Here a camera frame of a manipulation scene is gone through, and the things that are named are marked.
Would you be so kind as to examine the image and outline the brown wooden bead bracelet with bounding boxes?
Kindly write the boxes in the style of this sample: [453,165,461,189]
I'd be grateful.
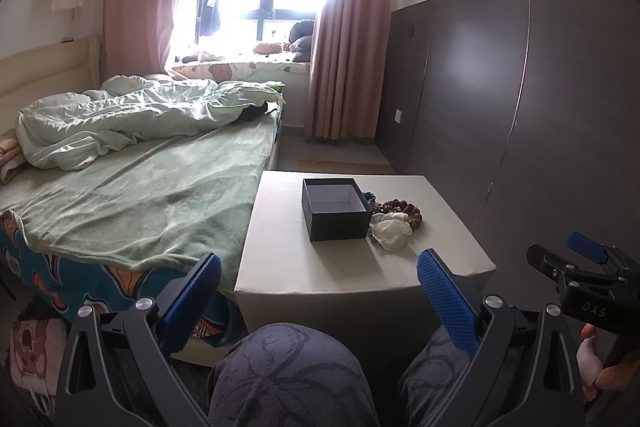
[372,198,424,230]

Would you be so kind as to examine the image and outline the pink cartoon bag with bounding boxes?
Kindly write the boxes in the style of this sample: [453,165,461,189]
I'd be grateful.
[9,319,67,419]

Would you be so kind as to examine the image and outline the green blanket bed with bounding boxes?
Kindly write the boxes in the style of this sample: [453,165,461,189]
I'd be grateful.
[0,108,286,348]

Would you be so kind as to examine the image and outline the person's knee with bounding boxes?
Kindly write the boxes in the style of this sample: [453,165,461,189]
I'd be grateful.
[400,326,471,426]
[208,323,380,426]

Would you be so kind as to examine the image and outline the beige padded headboard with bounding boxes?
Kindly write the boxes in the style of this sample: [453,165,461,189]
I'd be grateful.
[0,36,101,133]

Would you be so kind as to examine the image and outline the black item on bed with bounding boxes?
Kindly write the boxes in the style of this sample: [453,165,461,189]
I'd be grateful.
[238,103,268,122]

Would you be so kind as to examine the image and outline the pink right curtain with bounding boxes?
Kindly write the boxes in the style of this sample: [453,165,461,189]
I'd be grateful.
[306,0,392,141]

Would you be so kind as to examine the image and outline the person's right knee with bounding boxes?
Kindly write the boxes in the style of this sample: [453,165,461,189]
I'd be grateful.
[400,326,471,426]

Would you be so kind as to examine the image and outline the light green rumpled duvet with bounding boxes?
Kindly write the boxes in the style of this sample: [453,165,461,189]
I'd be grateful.
[15,75,285,171]

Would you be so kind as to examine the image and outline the dark jewelry box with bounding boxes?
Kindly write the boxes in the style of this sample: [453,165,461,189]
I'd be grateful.
[302,178,372,242]

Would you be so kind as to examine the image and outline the cartoon print cushion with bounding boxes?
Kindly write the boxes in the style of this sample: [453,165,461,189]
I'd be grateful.
[171,61,310,82]

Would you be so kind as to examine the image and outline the person's left knee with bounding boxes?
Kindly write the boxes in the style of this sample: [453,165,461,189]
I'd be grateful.
[208,323,380,426]

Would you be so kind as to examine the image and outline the white square table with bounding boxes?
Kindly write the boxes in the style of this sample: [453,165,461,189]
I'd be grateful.
[234,170,496,297]

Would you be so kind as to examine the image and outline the dark pillows on windowsill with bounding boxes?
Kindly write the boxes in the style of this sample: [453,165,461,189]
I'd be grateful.
[288,20,314,63]

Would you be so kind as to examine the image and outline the cardboard sheet on floor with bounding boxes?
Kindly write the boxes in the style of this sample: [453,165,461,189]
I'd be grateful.
[297,159,396,176]

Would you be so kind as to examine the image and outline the person's right hand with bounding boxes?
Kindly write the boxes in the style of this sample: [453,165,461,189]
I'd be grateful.
[577,324,639,403]

